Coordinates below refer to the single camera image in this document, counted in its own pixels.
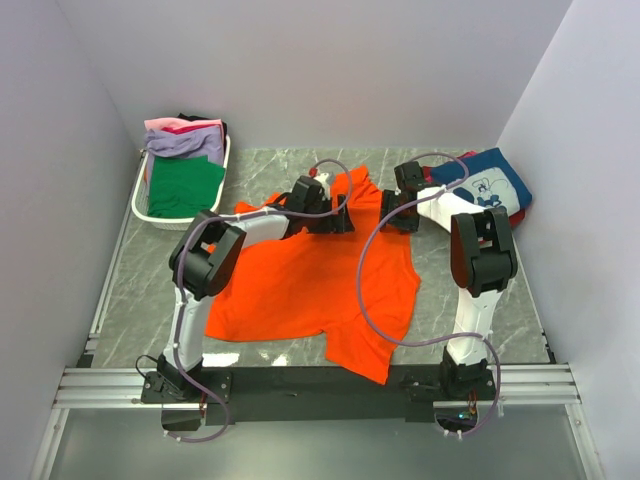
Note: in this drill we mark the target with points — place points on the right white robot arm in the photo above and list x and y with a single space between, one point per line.
482 262

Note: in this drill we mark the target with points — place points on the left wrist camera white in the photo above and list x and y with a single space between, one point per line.
326 179

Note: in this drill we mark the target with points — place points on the magenta shirt in basket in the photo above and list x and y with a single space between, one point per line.
181 130

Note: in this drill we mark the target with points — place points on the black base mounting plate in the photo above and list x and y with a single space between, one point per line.
254 394

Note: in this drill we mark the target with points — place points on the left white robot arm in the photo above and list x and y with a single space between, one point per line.
204 260

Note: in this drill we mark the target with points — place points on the orange t shirt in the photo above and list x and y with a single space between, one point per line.
361 297

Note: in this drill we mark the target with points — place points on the red folded shirt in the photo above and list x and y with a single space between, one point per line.
517 217

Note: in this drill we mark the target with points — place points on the aluminium rail frame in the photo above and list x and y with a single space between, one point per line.
100 429

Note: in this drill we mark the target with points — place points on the green shirt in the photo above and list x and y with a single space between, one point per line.
180 188

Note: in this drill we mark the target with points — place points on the lavender shirt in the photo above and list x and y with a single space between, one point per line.
195 143

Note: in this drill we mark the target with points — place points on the light pink shirt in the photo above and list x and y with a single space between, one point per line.
177 123

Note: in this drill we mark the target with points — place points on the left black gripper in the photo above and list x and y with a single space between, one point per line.
340 223

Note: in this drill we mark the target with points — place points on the black garment in basket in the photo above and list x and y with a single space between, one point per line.
194 120

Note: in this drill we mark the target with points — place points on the blue cartoon print shirt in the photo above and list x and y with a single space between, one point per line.
493 182

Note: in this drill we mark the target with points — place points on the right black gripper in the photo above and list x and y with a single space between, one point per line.
409 226

